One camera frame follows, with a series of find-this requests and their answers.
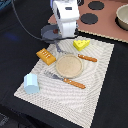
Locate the orange-handled toy knife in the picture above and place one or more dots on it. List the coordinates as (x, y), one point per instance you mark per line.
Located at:
(85, 57)

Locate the orange toy bread loaf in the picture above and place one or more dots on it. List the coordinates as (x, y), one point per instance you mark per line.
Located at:
(46, 56)

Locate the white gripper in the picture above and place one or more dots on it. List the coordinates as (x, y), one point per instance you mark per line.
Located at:
(66, 13)

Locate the light blue milk carton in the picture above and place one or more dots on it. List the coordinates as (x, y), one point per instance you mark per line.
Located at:
(31, 84)

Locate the beige woven placemat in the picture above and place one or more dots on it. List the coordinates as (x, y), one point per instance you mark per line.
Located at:
(70, 86)

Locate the orange-handled toy fork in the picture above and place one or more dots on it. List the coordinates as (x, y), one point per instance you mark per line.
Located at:
(68, 81)

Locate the beige bowl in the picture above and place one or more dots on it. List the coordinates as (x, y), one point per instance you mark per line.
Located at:
(122, 16)

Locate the round wooden plate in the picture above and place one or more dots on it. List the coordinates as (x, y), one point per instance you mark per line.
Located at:
(69, 66)

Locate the grey frying pan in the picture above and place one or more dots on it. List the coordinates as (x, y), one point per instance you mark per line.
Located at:
(49, 37)

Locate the yellow toy cheese wedge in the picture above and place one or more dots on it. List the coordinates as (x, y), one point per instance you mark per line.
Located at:
(80, 44)

